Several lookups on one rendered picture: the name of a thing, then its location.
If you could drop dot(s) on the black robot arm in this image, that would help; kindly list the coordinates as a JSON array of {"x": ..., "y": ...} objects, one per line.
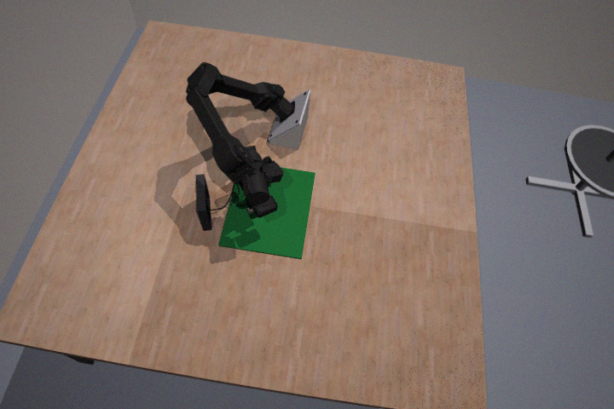
[{"x": 228, "y": 152}]

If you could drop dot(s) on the black square panel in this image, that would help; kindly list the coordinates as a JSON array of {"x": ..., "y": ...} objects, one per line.
[{"x": 203, "y": 202}]

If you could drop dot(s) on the green circuit board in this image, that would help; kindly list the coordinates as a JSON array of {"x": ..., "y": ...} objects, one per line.
[{"x": 281, "y": 232}]

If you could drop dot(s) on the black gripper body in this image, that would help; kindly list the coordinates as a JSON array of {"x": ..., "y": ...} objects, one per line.
[{"x": 264, "y": 208}]

